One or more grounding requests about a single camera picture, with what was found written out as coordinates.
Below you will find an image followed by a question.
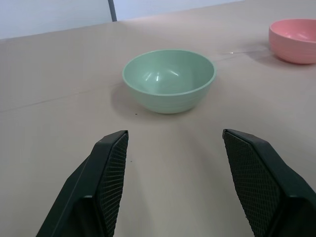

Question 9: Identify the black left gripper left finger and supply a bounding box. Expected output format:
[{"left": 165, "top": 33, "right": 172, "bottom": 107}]
[{"left": 36, "top": 130, "right": 129, "bottom": 237}]

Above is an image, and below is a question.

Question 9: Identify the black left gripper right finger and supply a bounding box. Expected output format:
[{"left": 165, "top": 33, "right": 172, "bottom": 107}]
[{"left": 222, "top": 128, "right": 316, "bottom": 237}]

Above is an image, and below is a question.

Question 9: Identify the green bowl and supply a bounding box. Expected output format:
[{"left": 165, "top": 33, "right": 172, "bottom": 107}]
[{"left": 121, "top": 49, "right": 218, "bottom": 115}]

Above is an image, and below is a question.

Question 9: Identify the red bowl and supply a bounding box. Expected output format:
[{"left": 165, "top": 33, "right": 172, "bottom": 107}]
[{"left": 268, "top": 18, "right": 316, "bottom": 65}]

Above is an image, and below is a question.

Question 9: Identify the grey vertical post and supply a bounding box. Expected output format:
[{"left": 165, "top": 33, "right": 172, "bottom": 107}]
[{"left": 107, "top": 0, "right": 118, "bottom": 22}]

